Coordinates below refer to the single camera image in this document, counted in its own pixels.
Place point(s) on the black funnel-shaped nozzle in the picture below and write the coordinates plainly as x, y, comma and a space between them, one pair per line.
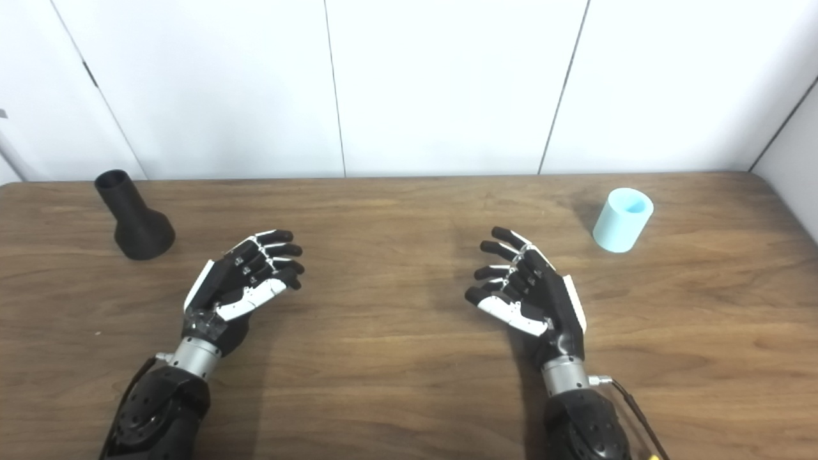
137, 233

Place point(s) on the light blue cylinder cup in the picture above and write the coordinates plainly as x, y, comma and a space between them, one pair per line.
617, 227

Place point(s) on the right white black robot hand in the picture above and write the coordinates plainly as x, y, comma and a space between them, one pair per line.
549, 300

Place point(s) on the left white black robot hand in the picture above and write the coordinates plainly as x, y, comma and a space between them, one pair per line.
220, 281

